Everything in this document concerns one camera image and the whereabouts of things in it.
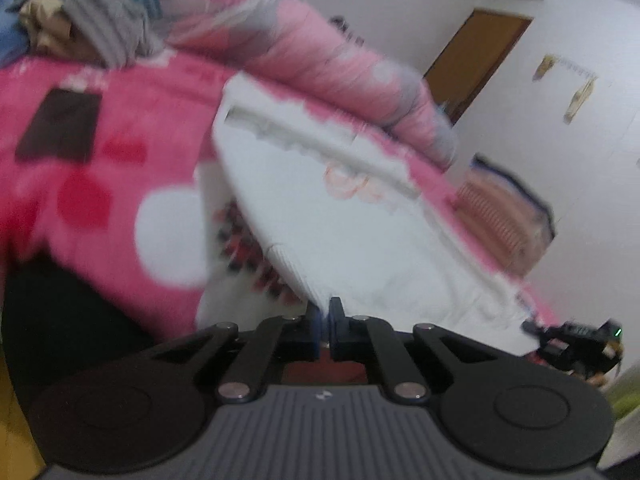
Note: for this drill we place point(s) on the wall hanging rack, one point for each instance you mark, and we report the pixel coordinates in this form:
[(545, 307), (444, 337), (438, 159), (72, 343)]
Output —
[(582, 95)]

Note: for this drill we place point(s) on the black smartphone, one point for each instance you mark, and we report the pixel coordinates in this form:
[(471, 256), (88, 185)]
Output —
[(60, 125)]

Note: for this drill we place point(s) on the pink grey floral quilt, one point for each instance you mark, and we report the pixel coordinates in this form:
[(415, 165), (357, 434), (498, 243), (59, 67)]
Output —
[(300, 45)]

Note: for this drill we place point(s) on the stack of folded clothes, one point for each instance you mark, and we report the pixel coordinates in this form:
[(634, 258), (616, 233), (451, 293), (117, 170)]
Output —
[(500, 215)]

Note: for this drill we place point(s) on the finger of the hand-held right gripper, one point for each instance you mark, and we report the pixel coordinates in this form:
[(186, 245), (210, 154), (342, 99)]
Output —
[(536, 330)]

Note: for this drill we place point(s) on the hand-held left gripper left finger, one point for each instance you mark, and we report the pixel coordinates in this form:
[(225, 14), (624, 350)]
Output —
[(314, 335)]

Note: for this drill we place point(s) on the pink floral blanket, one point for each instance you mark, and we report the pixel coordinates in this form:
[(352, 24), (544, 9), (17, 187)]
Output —
[(140, 110)]

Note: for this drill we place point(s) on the grey garment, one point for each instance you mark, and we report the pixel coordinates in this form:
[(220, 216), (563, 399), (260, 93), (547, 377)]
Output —
[(110, 20)]

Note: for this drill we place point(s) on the wooden door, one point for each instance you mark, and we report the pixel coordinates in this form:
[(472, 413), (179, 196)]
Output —
[(475, 60)]

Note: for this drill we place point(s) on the blue cloth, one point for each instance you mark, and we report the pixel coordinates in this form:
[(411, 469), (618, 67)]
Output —
[(10, 25)]

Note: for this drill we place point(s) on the beige garment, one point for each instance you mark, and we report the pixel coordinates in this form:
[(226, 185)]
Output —
[(47, 25)]

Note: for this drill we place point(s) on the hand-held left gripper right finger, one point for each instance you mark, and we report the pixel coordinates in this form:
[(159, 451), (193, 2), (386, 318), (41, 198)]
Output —
[(336, 335)]

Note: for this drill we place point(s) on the white shirt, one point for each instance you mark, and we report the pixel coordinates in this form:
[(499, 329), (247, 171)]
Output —
[(340, 240)]

